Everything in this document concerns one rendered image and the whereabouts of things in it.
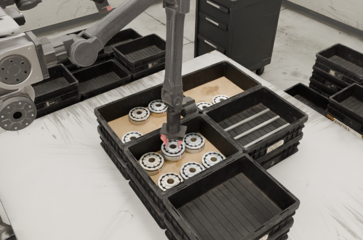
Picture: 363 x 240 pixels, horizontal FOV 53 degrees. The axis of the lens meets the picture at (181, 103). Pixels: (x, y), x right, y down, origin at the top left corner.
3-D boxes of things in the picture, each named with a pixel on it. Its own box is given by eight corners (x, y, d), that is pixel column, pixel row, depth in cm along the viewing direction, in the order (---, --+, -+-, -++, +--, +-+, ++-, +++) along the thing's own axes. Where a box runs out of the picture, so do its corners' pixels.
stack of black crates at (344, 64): (366, 111, 294) (385, 63, 267) (344, 126, 280) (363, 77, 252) (324, 88, 320) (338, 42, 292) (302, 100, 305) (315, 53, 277)
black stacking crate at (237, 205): (211, 282, 118) (213, 264, 111) (162, 217, 137) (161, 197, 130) (295, 222, 136) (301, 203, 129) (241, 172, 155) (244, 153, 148)
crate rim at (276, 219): (213, 267, 112) (213, 263, 110) (161, 200, 131) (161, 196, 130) (301, 206, 130) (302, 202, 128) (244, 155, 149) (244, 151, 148)
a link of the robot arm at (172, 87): (160, -12, 127) (179, -7, 119) (174, -13, 130) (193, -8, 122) (158, 101, 145) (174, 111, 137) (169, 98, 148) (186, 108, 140)
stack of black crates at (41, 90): (35, 154, 253) (18, 103, 225) (21, 131, 272) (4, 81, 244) (88, 131, 272) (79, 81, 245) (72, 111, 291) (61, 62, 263)
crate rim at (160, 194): (161, 200, 131) (161, 196, 130) (122, 151, 150) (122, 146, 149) (244, 155, 149) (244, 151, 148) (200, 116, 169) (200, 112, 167)
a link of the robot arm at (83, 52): (160, -39, 123) (178, -36, 116) (176, -4, 132) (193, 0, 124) (55, 44, 112) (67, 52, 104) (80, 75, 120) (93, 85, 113)
